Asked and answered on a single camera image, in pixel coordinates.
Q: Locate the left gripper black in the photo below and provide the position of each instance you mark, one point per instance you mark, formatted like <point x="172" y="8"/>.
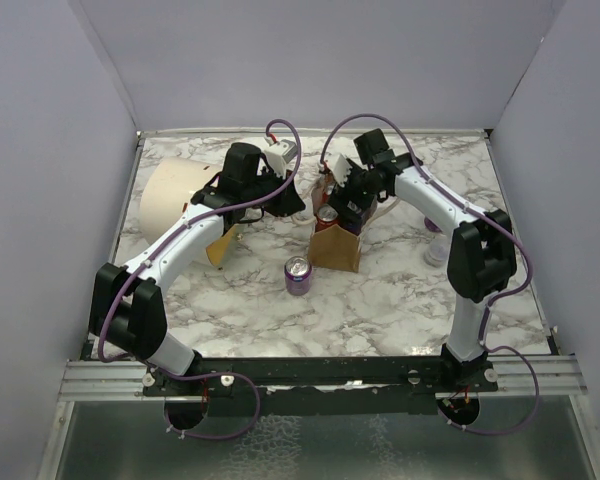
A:
<point x="289" y="201"/>

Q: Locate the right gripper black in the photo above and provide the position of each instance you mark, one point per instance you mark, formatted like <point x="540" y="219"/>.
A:
<point x="340" y="196"/>

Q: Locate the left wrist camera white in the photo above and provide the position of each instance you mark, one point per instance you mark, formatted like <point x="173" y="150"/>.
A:
<point x="279" y="154"/>

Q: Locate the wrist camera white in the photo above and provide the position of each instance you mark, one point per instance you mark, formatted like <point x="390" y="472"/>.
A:
<point x="279" y="154"/>
<point x="345" y="171"/>

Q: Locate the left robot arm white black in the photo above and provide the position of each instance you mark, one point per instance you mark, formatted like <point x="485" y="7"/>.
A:
<point x="127" y="307"/>

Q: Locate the purple can near front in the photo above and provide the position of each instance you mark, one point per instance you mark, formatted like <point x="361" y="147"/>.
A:
<point x="298" y="272"/>

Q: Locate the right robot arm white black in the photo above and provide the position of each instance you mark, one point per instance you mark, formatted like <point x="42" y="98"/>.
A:
<point x="482" y="255"/>

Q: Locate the black front mounting rail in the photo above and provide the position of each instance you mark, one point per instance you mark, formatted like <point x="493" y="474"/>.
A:
<point x="320" y="386"/>

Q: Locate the jute canvas tote bag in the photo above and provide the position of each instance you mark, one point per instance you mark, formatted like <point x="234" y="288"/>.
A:
<point x="334" y="248"/>

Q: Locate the beige round box orange lid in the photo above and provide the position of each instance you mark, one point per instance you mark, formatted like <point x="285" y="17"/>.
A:
<point x="165" y="197"/>

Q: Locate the purple Fanta can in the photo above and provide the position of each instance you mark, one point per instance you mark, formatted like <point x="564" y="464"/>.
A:
<point x="361" y="219"/>
<point x="431" y="226"/>

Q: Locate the red cola can front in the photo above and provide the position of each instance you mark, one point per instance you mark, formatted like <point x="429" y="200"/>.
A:
<point x="326" y="216"/>

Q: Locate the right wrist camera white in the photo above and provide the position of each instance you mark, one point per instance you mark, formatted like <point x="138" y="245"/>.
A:
<point x="345" y="171"/>

